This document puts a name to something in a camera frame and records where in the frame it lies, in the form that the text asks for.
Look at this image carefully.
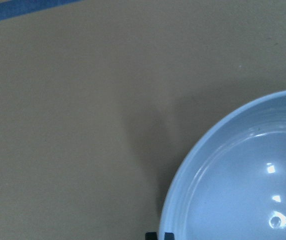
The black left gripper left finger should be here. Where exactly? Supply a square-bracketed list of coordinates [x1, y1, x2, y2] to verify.
[145, 232, 158, 240]

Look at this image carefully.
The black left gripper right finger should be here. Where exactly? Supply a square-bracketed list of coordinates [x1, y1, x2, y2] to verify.
[164, 232, 175, 240]

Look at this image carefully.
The blue ceramic plate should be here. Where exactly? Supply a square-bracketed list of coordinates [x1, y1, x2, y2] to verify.
[157, 91, 286, 240]

